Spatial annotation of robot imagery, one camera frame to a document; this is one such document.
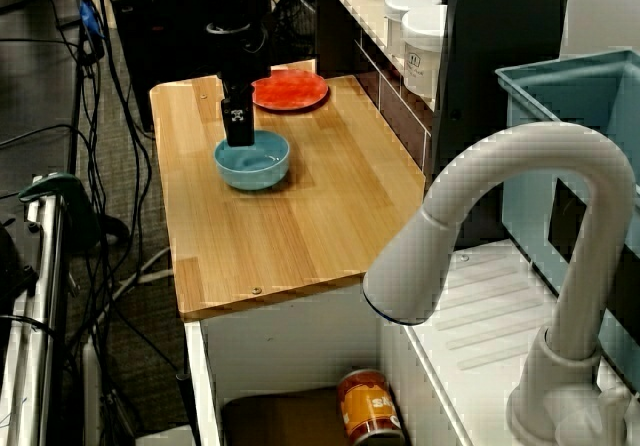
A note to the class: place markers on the green clamp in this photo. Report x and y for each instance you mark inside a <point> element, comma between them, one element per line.
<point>55,186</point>

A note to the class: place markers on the grey toy faucet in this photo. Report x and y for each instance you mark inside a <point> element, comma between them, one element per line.
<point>550,146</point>

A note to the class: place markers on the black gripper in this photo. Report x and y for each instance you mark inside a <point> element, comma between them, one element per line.
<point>242,61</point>

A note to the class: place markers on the red orange plate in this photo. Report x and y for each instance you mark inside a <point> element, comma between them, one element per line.
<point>300,91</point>

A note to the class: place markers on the plain white lidded jar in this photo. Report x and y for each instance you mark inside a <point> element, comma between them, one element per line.
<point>410,1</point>

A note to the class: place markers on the light blue bowl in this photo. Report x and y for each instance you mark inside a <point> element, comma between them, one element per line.
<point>255,173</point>

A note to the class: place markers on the white toy sink unit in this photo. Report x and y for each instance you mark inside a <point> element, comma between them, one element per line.
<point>280,346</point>

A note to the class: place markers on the teal plastic bin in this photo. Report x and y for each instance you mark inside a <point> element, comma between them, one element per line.
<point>530,166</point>

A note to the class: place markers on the dark vertical post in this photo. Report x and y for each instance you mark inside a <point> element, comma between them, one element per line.
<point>500,41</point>

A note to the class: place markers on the silver aluminium frame rail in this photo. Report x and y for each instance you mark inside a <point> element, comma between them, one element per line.
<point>45,291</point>

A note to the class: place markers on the orange soup can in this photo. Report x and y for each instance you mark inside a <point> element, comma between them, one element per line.
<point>365,406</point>

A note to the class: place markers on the white jar with logo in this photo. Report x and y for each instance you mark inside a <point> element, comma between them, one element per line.
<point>422,66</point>

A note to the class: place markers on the black computer tower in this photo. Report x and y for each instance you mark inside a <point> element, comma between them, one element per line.
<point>160,41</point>

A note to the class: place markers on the black device on rail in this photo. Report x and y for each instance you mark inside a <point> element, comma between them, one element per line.
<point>12,266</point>

